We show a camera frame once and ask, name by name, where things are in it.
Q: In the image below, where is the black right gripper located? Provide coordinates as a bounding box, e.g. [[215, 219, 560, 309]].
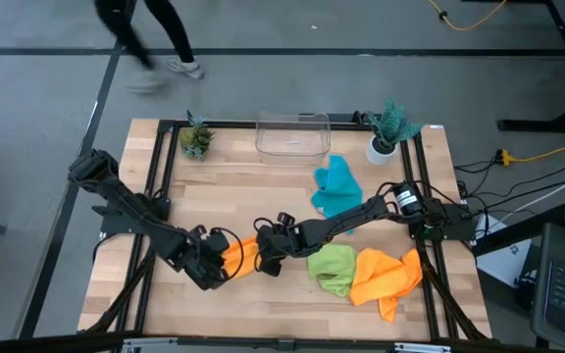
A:
[[254, 223, 313, 278]]

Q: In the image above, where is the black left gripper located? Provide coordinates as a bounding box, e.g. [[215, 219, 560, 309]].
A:
[[179, 239, 235, 291]]

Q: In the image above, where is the orange microfiber towel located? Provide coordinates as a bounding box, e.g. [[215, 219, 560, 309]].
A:
[[222, 234, 263, 280], [349, 247, 424, 324]]

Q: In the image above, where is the green microfiber towel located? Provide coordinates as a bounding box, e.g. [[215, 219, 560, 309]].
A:
[[305, 243, 361, 298]]

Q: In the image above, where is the teal microfiber towel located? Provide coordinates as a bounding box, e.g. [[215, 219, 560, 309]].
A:
[[310, 154, 365, 235]]

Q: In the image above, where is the clear plastic bin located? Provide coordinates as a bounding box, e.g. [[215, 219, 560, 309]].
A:
[[254, 110, 332, 167]]

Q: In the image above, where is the small green succulent plant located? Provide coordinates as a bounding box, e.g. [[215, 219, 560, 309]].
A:
[[179, 110, 216, 162]]

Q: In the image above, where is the snake plant in white pot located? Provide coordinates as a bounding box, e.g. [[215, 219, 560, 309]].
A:
[[364, 96, 424, 167]]

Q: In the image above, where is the white box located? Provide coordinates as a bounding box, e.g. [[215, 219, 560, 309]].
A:
[[476, 214, 534, 288]]

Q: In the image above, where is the person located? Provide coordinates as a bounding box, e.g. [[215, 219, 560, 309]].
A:
[[93, 0, 206, 95]]

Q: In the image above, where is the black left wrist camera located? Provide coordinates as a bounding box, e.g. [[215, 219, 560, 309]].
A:
[[198, 226, 230, 249]]

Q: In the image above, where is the black rail with grey brackets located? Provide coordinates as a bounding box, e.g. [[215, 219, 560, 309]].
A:
[[0, 330, 494, 353]]

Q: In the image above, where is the black aluminium table frame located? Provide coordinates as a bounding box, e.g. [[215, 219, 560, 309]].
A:
[[80, 117, 492, 344]]

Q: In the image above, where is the yellow power plug cable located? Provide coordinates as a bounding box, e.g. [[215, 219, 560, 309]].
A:
[[495, 144, 565, 167]]

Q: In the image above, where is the white cable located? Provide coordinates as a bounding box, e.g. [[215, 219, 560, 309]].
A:
[[500, 164, 565, 217]]

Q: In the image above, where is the black desk frame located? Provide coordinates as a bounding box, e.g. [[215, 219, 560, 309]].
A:
[[496, 0, 565, 133]]

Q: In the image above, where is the yellow floor cable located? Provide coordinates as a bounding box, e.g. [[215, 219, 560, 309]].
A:
[[427, 0, 508, 32]]

